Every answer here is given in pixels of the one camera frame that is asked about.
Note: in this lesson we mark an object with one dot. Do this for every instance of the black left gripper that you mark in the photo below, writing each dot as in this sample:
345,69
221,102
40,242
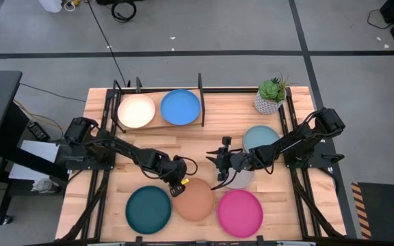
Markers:
172,171

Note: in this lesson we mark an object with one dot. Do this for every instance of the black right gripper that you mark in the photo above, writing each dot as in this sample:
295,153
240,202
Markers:
234,160

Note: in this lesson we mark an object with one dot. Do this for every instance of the grey plate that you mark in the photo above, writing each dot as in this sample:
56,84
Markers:
244,180

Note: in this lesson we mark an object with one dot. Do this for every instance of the terracotta plate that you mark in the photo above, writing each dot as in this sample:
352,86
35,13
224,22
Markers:
195,201

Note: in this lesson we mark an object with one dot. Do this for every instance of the dark teal plate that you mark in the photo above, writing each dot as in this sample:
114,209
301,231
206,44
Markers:
148,210

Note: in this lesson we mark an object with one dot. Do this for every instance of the light blue plate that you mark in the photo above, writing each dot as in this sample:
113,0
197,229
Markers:
259,136

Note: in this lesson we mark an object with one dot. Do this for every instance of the cream plate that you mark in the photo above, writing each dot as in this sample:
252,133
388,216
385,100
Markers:
136,111

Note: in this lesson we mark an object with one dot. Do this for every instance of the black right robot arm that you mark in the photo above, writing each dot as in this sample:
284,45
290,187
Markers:
296,141

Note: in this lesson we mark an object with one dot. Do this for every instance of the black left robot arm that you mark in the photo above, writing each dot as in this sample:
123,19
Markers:
121,147

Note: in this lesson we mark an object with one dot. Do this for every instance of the pink plate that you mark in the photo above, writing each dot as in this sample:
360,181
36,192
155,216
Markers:
239,213

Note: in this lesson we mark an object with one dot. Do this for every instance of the succulent in white pot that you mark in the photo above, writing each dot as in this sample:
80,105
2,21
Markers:
269,99

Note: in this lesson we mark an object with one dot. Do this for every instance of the crumpled grey bag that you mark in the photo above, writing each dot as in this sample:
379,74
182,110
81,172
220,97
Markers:
43,185

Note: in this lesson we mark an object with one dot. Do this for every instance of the black power adapter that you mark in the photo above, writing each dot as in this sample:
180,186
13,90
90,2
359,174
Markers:
39,131

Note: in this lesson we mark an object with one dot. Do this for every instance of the white sheet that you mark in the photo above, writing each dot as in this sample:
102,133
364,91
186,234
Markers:
34,152

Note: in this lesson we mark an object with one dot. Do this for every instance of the black yellow striped mat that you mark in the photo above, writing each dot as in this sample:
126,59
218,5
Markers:
385,208

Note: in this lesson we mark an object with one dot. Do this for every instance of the white container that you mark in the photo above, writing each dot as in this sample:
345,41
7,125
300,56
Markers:
50,5

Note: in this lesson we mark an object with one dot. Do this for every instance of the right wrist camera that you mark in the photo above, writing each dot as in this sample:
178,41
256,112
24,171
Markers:
226,140

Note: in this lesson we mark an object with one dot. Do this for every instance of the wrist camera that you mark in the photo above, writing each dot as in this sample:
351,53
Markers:
226,140
177,190

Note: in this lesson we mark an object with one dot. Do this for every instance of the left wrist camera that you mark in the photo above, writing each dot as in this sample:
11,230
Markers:
177,190

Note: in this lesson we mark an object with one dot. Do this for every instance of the black aluminium rig frame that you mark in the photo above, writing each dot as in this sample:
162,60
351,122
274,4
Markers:
217,90

